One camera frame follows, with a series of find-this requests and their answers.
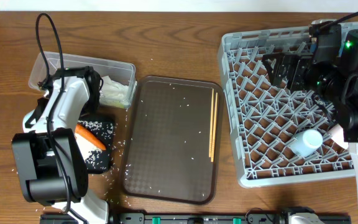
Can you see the white napkin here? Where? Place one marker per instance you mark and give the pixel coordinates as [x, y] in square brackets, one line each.
[112, 91]

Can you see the pink cup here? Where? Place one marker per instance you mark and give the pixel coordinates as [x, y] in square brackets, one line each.
[337, 135]

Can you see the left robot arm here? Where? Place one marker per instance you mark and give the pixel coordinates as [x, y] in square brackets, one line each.
[50, 166]

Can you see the black plastic tray bin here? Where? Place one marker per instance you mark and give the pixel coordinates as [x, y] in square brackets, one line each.
[103, 127]

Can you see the grey plastic dishwasher rack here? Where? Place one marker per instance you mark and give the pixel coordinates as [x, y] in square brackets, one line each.
[263, 118]

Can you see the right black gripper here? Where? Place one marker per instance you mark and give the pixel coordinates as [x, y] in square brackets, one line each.
[299, 64]

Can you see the spilled white rice pile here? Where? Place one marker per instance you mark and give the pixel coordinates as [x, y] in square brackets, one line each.
[96, 144]

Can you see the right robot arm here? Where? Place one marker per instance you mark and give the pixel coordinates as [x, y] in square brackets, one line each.
[331, 71]

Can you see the clear plastic bin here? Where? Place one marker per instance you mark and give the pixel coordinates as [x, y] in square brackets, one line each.
[110, 71]

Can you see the dark brown serving tray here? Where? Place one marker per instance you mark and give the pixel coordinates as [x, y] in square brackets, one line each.
[167, 149]

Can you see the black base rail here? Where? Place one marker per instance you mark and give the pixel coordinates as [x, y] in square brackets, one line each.
[140, 218]

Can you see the orange carrot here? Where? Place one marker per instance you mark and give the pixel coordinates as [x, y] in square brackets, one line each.
[83, 132]

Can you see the wooden chopstick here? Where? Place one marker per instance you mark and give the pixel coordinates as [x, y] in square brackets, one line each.
[214, 126]
[211, 123]

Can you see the light blue cup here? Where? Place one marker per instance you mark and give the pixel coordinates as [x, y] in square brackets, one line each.
[305, 143]

